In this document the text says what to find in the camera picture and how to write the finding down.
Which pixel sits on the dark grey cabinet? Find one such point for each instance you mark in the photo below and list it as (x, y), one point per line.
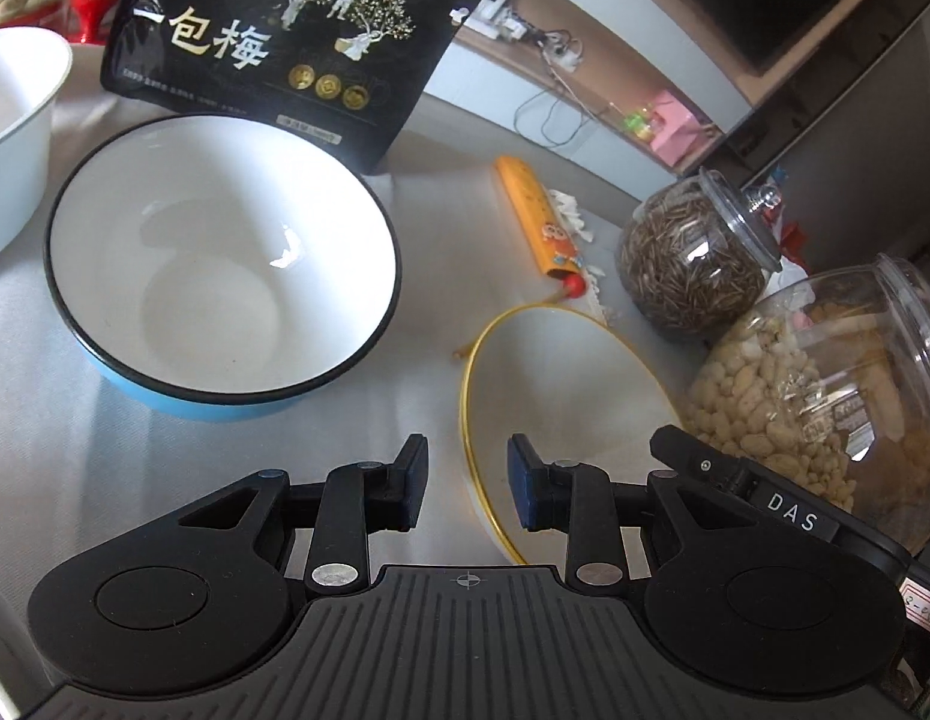
(870, 127)

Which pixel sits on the black snack bag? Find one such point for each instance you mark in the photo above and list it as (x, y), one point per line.
(285, 52)

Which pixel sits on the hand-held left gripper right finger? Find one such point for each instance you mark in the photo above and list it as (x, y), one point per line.
(519, 487)

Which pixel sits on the blue bowl with black rim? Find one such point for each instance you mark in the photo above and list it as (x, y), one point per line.
(225, 262)

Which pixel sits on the plain white bowl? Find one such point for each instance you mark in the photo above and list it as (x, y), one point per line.
(15, 112)

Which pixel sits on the glass jar of seeds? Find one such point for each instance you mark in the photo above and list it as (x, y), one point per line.
(686, 262)

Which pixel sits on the small green bottle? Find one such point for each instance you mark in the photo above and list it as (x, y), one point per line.
(637, 124)

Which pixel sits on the glass jar of peanuts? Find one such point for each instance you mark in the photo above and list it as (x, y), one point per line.
(810, 390)

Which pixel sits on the pink box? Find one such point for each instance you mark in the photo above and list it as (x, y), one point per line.
(679, 127)

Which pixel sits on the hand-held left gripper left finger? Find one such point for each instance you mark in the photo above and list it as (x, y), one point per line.
(415, 481)

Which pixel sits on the fringed beige tablecloth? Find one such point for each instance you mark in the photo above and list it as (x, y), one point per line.
(435, 255)

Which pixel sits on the orange packet with red tip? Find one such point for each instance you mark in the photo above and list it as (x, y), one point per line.
(536, 225)

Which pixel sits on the white bowl with yellow rim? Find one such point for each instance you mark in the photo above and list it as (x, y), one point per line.
(577, 382)

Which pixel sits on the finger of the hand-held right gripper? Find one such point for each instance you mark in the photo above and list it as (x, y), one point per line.
(697, 459)

